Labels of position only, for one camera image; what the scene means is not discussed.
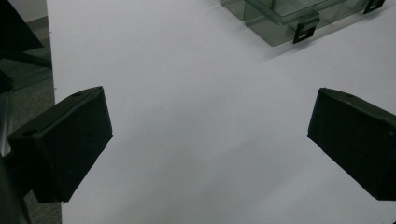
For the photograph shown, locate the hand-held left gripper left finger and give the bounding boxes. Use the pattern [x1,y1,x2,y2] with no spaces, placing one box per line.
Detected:
[7,86,114,203]

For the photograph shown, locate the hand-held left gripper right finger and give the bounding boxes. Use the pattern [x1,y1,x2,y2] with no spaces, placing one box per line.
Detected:
[307,87,396,202]

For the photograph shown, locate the shiny metal pole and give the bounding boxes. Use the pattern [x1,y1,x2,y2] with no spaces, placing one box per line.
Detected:
[0,90,15,158]

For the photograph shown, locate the dark stand base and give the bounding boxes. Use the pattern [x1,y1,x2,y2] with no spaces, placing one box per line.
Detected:
[0,0,52,69]

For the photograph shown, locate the clear plastic box, black latches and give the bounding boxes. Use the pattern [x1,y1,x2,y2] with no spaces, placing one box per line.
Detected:
[220,0,387,48]

